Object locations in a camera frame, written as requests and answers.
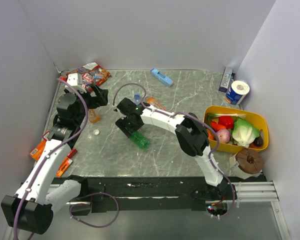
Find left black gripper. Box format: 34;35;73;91
70;83;108;125

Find orange tea bottle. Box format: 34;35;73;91
88;109;101;123
146;97;166;111

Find green plastic bottle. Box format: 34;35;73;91
129;131;150;150

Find white bottle cap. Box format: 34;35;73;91
93;129;100;136

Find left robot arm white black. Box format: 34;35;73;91
1;85;109;240

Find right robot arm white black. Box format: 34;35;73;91
114;97;228;200

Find clear blue water bottle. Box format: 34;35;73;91
133;93;142;106

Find red candy bag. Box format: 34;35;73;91
66;62;112;92

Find orange utility knife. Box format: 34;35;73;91
56;148;78;178

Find orange red battery pack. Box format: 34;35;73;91
29;131;50;162

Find orange carrot toy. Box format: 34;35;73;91
207;121;226;140

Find pink onion toy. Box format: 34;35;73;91
216;128;231;144

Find red pepper toy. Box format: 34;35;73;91
218;116;234;130

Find green cabbage toy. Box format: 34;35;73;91
231;118;260;148

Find toilet paper roll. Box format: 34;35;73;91
225;80;250;105

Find dark eggplant toy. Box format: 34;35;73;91
252;135;264;148

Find yellow plastic basket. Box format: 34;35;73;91
204;105;269;154

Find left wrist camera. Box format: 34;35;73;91
60;73;85;93

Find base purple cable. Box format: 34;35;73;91
69;191;120;229

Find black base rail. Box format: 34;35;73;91
73;176;237;213

